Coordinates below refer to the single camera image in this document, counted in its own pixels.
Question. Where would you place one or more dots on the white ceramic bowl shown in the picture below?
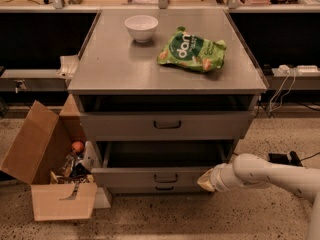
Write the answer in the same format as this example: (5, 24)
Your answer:
(141, 27)

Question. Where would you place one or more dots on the covered gripper body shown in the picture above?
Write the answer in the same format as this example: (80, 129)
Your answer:
(219, 176)

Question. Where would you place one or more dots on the grey top drawer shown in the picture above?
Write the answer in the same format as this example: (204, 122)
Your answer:
(160, 126)

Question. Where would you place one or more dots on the orange fruit in box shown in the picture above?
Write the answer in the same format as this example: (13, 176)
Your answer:
(77, 147)

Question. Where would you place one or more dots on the grey metal drawer cabinet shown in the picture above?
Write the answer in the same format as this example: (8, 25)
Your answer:
(167, 110)

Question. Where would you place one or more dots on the open cardboard box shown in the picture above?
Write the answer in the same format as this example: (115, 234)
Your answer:
(39, 149)

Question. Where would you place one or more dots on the grey drawer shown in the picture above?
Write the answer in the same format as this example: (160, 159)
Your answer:
(160, 126)
(159, 166)

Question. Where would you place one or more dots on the black pole on floor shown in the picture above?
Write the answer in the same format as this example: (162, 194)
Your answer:
(295, 160)

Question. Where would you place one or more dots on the black power adapter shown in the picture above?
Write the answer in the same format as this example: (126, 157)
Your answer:
(278, 158)

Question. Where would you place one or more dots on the white power strip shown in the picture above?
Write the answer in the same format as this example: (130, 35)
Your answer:
(308, 70)

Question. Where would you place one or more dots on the green snack bag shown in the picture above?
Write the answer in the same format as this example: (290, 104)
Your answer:
(192, 52)

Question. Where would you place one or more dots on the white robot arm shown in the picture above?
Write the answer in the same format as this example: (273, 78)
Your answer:
(250, 171)

